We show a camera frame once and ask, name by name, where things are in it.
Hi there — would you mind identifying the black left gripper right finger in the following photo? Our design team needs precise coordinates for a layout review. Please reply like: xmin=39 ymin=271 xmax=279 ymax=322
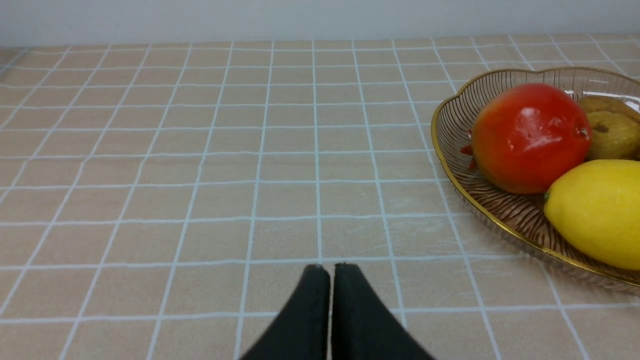
xmin=331 ymin=263 xmax=434 ymax=360

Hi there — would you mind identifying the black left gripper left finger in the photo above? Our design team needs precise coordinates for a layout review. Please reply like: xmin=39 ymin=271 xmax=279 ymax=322
xmin=241 ymin=264 xmax=330 ymax=360

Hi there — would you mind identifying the gold-rimmed glass fruit bowl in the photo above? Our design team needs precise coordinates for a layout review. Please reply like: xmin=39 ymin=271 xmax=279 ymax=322
xmin=430 ymin=66 xmax=640 ymax=296

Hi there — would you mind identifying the red pomegranate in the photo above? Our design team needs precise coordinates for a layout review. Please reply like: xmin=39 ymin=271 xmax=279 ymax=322
xmin=460 ymin=83 xmax=592 ymax=195

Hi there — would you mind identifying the yellow lemon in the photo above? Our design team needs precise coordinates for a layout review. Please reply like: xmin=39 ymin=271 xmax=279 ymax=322
xmin=544 ymin=159 xmax=640 ymax=271

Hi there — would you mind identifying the brownish green pear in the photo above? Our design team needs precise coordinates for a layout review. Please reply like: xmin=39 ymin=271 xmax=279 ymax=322
xmin=577 ymin=95 xmax=640 ymax=161

